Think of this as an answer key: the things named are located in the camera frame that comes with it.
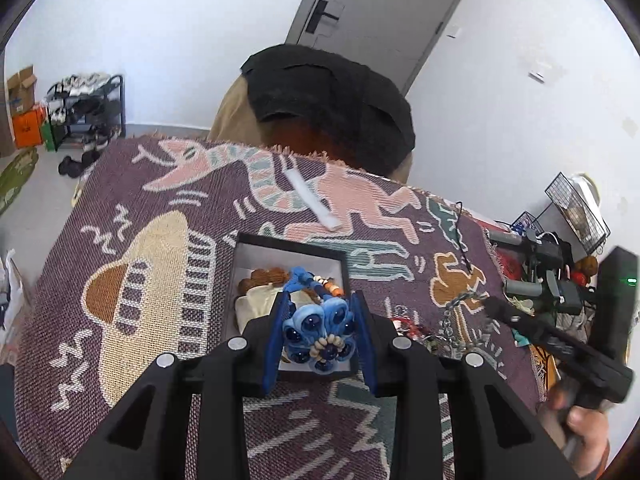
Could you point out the grey black machine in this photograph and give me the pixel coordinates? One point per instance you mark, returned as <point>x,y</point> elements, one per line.
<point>540,270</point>

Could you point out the purple printed blanket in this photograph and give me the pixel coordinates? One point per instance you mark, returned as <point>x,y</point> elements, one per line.
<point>100,200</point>

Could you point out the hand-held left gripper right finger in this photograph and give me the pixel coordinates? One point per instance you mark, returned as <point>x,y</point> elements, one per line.
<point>364,342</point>

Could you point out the white plastic bag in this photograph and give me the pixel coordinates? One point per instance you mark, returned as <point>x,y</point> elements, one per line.
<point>12,290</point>

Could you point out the green bag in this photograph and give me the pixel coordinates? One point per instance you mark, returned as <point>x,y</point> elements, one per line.
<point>51,135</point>

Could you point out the black jewelry box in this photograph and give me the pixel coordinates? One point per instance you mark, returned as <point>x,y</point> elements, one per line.
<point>291,246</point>

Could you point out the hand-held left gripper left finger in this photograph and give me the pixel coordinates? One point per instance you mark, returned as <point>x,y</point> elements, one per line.
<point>277,342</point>

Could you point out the black cloth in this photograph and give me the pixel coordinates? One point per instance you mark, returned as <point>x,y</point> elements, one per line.
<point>345,95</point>

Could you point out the brown cardboard box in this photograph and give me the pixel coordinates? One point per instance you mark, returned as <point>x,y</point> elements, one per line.
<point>21,87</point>

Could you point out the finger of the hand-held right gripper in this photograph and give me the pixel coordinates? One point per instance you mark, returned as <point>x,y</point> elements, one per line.
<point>530,325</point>

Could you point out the white wall switch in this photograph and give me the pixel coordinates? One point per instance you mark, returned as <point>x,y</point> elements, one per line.
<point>540,71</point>

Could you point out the person's right hand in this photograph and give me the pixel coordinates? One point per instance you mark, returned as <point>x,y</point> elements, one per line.
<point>590,435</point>

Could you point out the red bead jewelry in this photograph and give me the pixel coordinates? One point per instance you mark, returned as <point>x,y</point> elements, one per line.
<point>415,327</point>

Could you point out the pair of black shoes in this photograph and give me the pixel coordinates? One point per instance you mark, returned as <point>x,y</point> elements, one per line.
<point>75,164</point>

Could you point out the black shoe rack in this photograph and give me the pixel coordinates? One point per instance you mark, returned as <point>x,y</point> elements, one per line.
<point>92,110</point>

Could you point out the pile of bead jewelry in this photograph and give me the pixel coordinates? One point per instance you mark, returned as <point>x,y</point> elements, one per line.
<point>260,292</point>

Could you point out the grey door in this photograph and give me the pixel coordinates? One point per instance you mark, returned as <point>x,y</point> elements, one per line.
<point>385,10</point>

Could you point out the white flat strip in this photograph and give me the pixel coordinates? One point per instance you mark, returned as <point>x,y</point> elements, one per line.
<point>312,200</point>

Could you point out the tan chair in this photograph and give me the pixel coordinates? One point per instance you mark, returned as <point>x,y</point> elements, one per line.
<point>232,115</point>

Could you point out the green floor mat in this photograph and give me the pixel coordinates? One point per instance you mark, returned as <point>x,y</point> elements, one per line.
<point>17,177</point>

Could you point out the orange box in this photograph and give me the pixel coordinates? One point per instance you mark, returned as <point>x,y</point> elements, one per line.
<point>29,127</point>

